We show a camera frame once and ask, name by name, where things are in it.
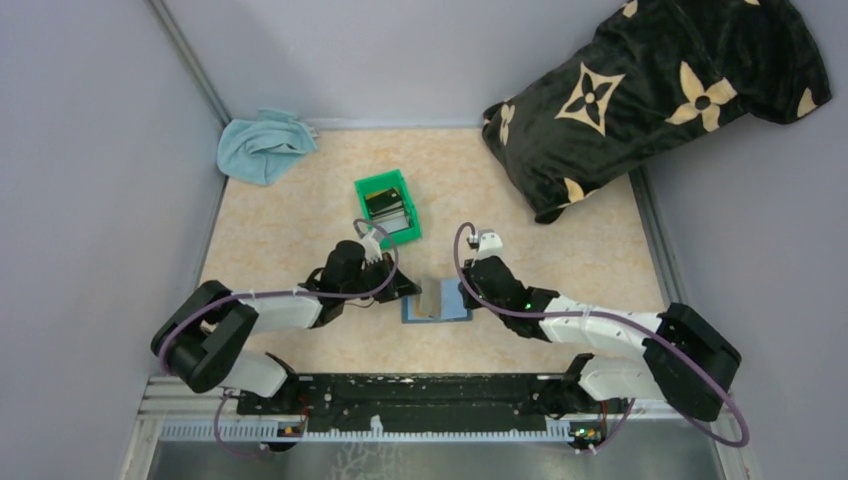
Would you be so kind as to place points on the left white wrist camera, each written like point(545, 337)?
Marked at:
point(372, 249)

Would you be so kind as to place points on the black floral blanket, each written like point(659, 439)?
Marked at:
point(656, 75)

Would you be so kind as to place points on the blue leather card holder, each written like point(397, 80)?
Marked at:
point(452, 307)

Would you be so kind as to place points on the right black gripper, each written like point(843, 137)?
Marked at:
point(473, 287)

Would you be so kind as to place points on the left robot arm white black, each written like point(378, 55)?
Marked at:
point(203, 342)

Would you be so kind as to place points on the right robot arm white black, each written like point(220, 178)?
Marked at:
point(675, 355)

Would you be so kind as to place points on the gold card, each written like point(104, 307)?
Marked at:
point(428, 303)

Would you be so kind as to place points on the cards in green bin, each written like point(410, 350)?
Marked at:
point(387, 210)

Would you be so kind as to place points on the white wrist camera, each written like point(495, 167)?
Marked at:
point(485, 243)
point(372, 249)

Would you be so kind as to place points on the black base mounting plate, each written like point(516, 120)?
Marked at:
point(479, 403)

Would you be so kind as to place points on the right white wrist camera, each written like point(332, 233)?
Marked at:
point(485, 243)

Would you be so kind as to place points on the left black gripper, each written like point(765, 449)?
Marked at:
point(392, 283)

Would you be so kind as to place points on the aluminium frame rail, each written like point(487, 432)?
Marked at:
point(182, 415)

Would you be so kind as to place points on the green plastic bin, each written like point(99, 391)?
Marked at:
point(391, 179)

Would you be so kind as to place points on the light blue cloth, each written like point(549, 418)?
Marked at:
point(261, 150)

